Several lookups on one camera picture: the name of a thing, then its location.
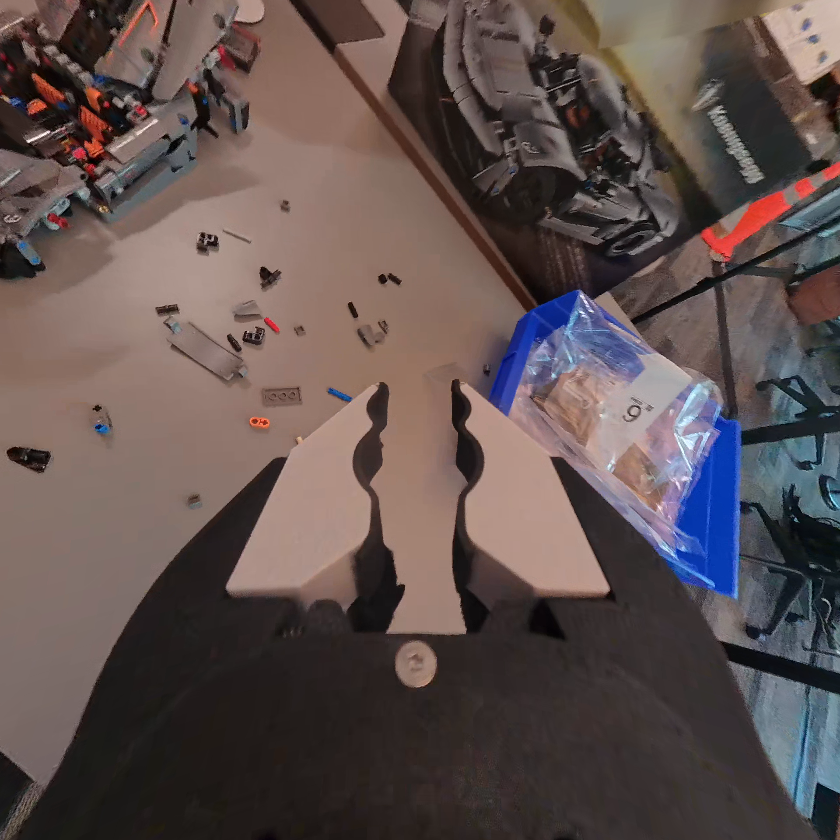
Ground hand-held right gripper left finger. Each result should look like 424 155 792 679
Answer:
225 382 406 634

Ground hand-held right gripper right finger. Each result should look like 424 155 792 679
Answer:
450 378 613 635

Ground grey lego car model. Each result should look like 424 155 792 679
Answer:
0 0 258 280

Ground dark lego set box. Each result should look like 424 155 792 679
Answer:
387 0 831 306

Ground crumpled clear plastic bags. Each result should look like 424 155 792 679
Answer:
508 293 726 560

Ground blue plastic bin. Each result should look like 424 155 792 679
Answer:
489 290 742 598

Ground large grey panel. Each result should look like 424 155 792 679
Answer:
164 316 249 382

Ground black office chair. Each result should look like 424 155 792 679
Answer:
742 486 840 641
755 374 840 470

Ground orange traffic cone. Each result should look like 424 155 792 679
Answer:
700 161 840 262

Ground black metal table frame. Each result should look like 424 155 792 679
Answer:
630 217 840 454

